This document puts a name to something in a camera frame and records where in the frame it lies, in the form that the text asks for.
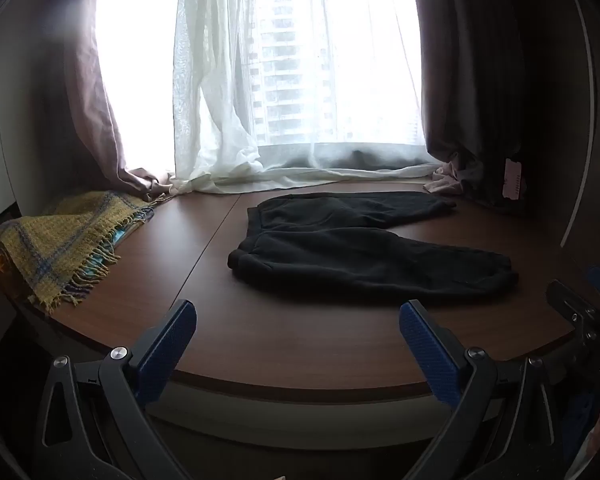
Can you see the white paper tag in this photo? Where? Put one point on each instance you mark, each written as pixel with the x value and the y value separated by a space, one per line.
pixel 512 177

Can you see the teal cloth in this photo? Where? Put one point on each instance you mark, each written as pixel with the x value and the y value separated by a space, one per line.
pixel 125 232

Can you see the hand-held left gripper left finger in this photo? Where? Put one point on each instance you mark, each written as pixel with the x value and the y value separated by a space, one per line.
pixel 167 347

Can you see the mauve blackout curtain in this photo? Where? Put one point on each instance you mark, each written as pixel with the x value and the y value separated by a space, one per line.
pixel 105 150
pixel 460 85

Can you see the black pants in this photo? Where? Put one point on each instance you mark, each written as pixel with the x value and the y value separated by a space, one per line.
pixel 355 255

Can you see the white sheer curtain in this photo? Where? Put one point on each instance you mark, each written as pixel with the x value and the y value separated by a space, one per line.
pixel 215 85

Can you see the apartment building outside window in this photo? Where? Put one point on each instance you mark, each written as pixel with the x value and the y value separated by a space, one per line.
pixel 290 75

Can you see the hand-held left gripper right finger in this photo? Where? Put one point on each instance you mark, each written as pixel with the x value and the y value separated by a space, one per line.
pixel 427 350

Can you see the yellow plaid fringed blanket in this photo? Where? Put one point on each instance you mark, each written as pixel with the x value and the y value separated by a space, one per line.
pixel 50 245

